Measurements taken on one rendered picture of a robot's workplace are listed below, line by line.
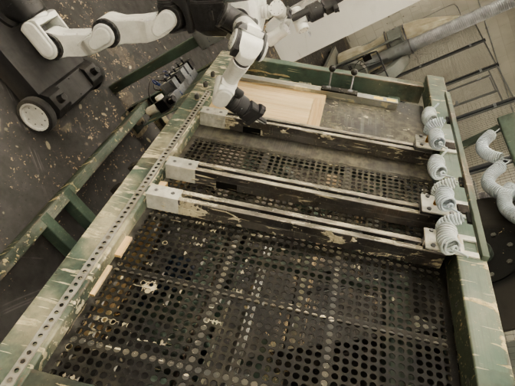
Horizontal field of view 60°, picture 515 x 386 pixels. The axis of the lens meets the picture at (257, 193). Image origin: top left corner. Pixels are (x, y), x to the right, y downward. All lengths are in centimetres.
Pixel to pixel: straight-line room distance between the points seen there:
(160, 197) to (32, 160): 110
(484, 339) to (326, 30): 502
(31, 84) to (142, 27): 67
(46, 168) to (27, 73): 49
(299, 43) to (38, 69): 404
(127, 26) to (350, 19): 398
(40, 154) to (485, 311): 220
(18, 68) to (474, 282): 224
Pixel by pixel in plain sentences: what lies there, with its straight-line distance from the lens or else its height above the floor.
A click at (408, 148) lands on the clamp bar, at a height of 172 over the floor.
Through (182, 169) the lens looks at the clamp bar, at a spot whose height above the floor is 98.
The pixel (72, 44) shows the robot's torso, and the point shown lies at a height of 40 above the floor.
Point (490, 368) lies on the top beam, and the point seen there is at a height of 187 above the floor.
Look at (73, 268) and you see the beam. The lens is 151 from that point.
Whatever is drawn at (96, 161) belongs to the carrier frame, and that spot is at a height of 18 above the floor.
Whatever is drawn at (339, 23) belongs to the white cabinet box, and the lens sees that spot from 599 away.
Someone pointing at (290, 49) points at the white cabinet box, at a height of 18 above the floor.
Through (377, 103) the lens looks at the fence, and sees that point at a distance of 256.
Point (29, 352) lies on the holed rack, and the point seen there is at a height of 89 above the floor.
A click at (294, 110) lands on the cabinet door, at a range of 235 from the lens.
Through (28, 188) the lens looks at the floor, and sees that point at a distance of 256.
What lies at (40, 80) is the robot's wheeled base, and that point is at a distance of 265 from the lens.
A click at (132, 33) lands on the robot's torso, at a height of 74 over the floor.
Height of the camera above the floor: 204
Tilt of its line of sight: 28 degrees down
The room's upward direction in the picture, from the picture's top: 71 degrees clockwise
